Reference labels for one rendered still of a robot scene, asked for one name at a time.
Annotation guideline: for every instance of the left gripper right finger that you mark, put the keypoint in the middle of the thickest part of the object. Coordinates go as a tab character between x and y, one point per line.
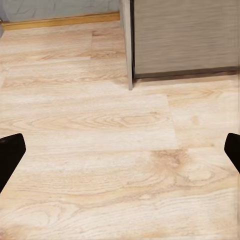
232	149

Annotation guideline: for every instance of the fixed window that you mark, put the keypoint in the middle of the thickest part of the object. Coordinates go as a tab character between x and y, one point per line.
29	14

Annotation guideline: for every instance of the dishwasher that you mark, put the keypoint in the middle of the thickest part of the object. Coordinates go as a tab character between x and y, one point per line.
178	37

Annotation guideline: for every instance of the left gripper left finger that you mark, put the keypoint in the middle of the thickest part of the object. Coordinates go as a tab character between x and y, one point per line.
12	149

